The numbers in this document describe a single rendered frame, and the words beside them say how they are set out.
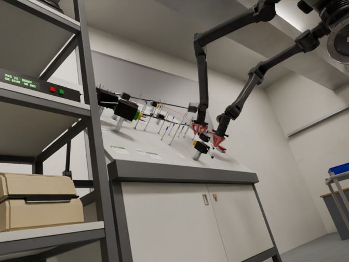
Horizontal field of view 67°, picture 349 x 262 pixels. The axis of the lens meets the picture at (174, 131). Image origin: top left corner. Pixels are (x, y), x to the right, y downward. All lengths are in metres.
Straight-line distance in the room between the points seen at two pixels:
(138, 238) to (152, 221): 0.09
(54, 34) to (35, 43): 0.10
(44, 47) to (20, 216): 0.77
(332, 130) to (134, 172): 6.39
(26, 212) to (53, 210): 0.07
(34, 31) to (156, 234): 0.92
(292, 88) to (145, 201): 6.86
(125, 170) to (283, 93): 6.98
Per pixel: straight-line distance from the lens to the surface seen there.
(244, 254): 1.51
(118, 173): 0.93
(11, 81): 0.92
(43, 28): 1.24
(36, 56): 1.36
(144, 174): 1.01
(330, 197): 5.35
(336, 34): 1.37
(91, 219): 1.06
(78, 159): 3.25
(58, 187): 0.87
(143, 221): 1.00
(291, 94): 7.62
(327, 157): 7.10
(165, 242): 1.06
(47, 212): 0.81
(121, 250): 0.92
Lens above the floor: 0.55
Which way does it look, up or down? 23 degrees up
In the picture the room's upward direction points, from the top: 14 degrees counter-clockwise
